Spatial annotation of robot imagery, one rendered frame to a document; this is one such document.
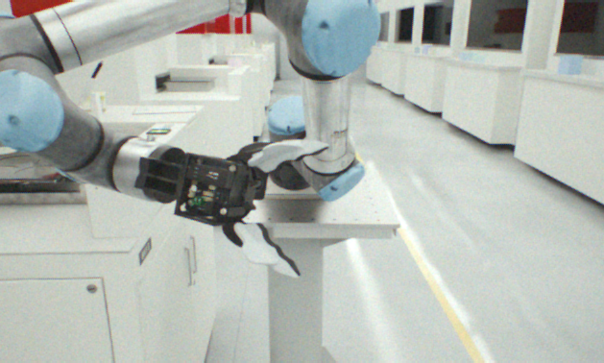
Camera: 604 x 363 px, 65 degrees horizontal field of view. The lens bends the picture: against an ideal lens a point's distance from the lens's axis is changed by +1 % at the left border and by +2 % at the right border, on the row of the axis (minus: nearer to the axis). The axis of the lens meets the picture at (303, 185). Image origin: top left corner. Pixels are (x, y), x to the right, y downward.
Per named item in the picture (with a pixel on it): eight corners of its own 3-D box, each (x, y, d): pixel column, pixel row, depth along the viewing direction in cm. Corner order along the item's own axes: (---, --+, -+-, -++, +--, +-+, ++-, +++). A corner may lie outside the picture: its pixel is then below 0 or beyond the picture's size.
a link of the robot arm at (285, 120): (299, 117, 120) (298, 80, 108) (331, 152, 114) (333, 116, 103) (259, 140, 116) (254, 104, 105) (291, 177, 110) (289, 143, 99)
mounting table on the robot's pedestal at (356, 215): (374, 207, 151) (376, 169, 146) (398, 276, 108) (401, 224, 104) (236, 206, 152) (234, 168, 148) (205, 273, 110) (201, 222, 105)
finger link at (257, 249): (263, 301, 49) (213, 231, 51) (285, 290, 54) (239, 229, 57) (284, 282, 48) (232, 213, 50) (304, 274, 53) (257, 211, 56)
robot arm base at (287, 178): (320, 141, 128) (320, 118, 120) (326, 187, 120) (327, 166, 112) (265, 145, 127) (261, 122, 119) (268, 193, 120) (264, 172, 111)
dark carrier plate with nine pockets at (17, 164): (-98, 181, 109) (-99, 180, 109) (-10, 147, 142) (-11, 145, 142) (53, 181, 110) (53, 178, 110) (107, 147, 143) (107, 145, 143)
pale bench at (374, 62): (375, 86, 1133) (380, -3, 1071) (364, 80, 1304) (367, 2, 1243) (421, 86, 1137) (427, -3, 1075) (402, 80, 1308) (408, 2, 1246)
